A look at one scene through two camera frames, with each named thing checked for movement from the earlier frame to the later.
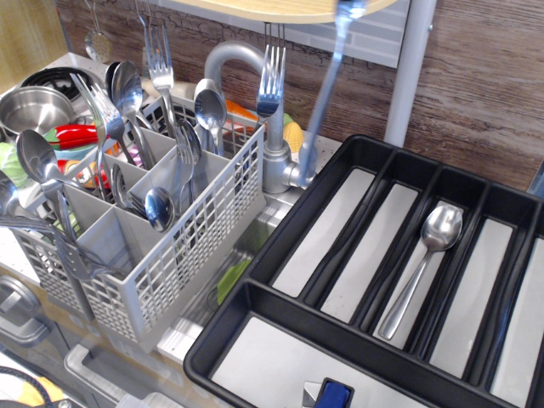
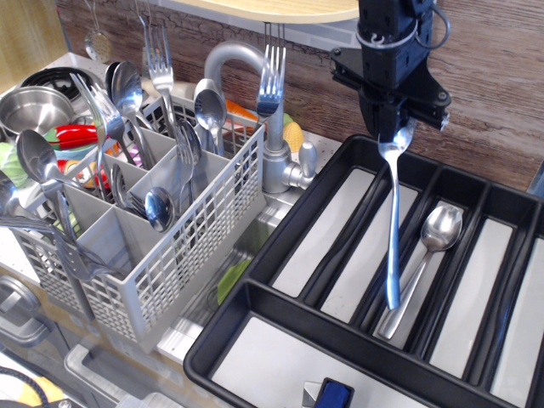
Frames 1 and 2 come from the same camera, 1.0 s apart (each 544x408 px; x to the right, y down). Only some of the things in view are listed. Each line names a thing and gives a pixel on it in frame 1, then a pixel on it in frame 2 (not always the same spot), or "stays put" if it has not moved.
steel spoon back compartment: x=210 y=108 stays put
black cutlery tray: x=417 y=282 stays put
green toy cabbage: x=9 y=163 stays put
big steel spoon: x=348 y=11 to x=393 y=150
